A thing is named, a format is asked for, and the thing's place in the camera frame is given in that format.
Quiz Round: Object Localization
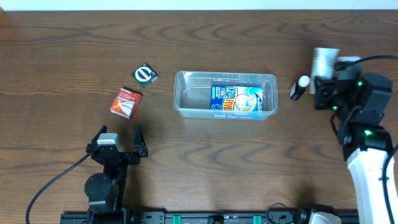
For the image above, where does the right black cable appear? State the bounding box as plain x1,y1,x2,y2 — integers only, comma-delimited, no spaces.
334,55,398,72

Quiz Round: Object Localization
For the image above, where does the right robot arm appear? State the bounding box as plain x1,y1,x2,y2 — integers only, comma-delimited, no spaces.
315,73,397,223

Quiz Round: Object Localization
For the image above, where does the black cable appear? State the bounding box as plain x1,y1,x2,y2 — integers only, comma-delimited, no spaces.
25,153,91,224
334,55,398,72

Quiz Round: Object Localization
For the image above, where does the red Panadol box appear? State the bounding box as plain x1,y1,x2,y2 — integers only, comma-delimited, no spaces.
109,87,143,119

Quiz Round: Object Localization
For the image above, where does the left black cable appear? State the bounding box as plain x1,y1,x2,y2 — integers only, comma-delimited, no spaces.
25,153,91,224

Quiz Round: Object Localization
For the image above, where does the black bottle white cap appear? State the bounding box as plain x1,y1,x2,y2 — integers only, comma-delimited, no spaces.
289,75,310,101

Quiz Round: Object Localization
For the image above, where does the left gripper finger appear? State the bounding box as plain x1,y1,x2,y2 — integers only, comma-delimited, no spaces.
133,124,147,151
90,125,107,146

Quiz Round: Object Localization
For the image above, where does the clear plastic container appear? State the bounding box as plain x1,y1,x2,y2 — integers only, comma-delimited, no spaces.
174,71,278,120

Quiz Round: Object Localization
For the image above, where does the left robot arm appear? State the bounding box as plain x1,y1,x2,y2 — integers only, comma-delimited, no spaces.
85,126,149,224

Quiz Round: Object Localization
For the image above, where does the white green medicine box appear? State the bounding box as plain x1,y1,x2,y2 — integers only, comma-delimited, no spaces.
309,47,340,95

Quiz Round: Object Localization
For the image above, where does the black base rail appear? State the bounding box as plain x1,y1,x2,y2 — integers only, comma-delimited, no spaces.
60,209,301,224

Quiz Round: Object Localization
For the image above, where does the green Zam-Buk box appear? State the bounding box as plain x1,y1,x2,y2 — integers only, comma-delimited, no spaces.
131,63,158,88

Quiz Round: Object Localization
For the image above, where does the blue Kool Fever box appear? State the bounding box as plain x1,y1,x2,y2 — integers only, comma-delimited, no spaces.
210,85,264,112

